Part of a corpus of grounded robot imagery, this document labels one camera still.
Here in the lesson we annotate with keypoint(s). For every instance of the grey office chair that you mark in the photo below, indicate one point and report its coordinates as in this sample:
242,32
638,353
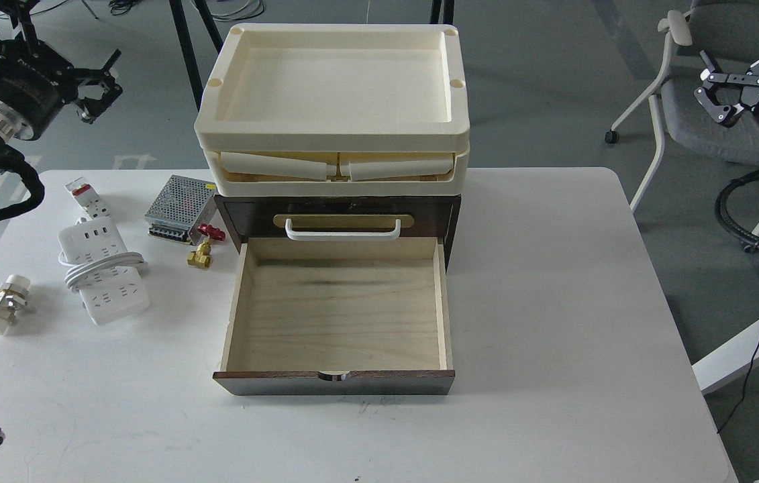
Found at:
675,112

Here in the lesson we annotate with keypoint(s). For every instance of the cream plastic top tray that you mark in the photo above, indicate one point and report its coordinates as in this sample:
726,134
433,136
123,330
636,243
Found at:
336,88

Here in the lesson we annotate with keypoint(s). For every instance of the brass valve red handle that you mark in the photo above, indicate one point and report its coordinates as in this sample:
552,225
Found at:
201,257

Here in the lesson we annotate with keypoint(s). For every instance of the metal mesh power supply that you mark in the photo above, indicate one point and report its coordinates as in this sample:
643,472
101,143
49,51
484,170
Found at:
182,204

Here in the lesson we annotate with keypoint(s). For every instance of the white power strip with cable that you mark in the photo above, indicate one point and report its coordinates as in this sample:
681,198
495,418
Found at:
102,270

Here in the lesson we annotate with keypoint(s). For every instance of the white side table edge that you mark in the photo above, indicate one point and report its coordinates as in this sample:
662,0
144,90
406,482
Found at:
729,361

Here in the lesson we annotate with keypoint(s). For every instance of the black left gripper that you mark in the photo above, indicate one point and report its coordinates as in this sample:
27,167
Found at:
37,85

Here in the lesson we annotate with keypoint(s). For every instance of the open wooden drawer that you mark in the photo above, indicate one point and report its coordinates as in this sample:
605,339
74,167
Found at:
339,318

